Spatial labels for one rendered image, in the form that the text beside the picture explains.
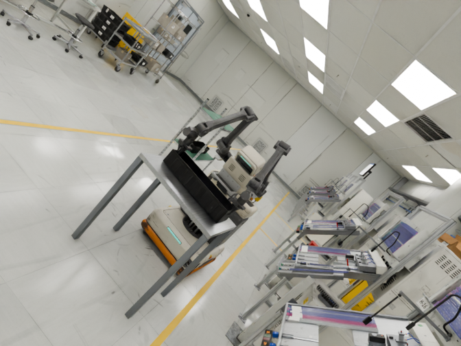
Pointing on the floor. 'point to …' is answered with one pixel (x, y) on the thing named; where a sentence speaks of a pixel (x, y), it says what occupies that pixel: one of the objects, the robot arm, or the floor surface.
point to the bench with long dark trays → (61, 18)
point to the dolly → (108, 27)
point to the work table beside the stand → (195, 212)
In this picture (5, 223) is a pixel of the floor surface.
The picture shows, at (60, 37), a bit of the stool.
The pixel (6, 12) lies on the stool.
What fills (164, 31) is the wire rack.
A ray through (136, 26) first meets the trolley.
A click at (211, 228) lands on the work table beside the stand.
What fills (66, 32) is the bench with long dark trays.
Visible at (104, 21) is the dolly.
